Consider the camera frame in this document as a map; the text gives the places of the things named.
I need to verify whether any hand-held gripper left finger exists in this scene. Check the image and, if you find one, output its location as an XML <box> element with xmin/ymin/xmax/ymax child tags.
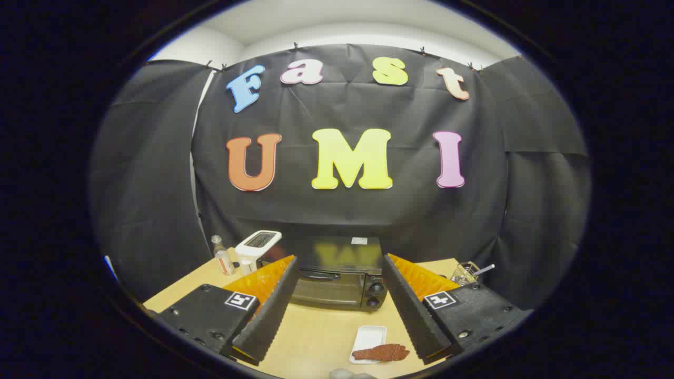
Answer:
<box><xmin>156</xmin><ymin>255</ymin><xmax>300</xmax><ymax>366</ymax></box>

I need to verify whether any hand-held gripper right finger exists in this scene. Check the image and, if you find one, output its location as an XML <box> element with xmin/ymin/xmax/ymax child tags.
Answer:
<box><xmin>382</xmin><ymin>253</ymin><xmax>532</xmax><ymax>365</ymax></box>

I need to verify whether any red meat slice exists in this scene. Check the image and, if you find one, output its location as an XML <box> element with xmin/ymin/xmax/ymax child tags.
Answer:
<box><xmin>352</xmin><ymin>344</ymin><xmax>410</xmax><ymax>362</ymax></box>

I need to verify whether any black toaster oven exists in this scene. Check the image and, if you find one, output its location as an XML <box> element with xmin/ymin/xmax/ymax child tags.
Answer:
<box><xmin>262</xmin><ymin>236</ymin><xmax>389</xmax><ymax>313</ymax></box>

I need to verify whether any white pop-up toaster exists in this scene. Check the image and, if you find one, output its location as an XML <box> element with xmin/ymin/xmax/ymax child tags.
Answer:
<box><xmin>235</xmin><ymin>230</ymin><xmax>283</xmax><ymax>274</ymax></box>

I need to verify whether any white rectangular plastic tray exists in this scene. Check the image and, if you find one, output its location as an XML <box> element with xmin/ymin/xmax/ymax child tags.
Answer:
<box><xmin>349</xmin><ymin>325</ymin><xmax>388</xmax><ymax>365</ymax></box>

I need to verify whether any clear glass bottle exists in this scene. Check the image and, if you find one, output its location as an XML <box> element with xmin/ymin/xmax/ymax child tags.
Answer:
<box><xmin>211</xmin><ymin>235</ymin><xmax>236</xmax><ymax>276</ymax></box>

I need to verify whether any wire mesh basket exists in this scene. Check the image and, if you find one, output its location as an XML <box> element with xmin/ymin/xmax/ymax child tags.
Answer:
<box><xmin>450</xmin><ymin>261</ymin><xmax>482</xmax><ymax>286</ymax></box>

